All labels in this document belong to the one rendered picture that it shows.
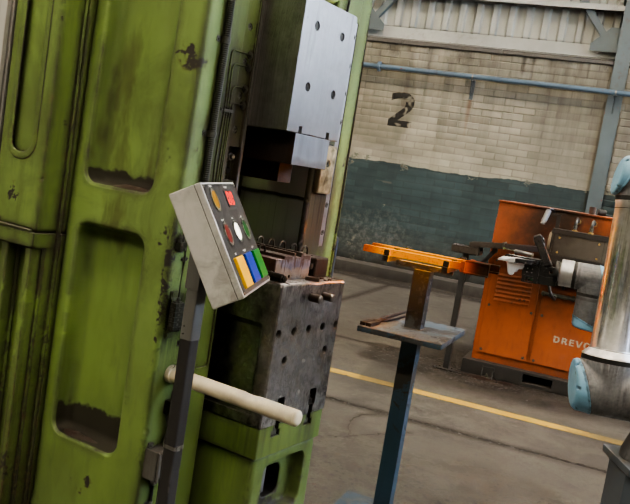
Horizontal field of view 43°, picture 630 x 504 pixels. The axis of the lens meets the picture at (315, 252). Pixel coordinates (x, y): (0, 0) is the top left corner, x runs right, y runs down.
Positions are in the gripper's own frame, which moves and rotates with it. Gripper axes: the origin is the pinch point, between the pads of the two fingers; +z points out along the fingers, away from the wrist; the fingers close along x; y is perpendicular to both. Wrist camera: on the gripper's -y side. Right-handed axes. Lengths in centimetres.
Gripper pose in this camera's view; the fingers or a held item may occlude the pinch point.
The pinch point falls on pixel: (500, 255)
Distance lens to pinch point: 283.9
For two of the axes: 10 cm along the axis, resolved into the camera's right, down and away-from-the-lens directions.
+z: -9.3, -1.8, 3.3
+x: 3.4, -0.5, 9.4
